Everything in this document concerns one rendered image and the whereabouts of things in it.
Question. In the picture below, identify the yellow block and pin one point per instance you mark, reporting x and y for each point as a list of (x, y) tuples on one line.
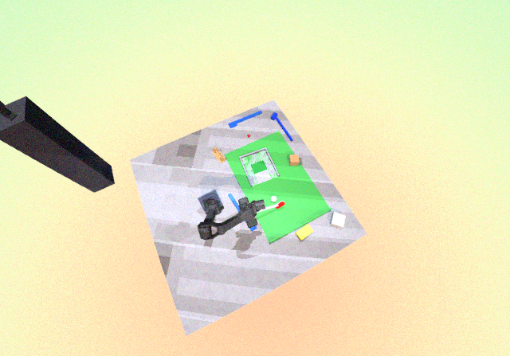
[(305, 231)]

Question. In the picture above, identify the orange cube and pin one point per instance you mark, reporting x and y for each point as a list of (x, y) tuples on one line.
[(293, 160)]

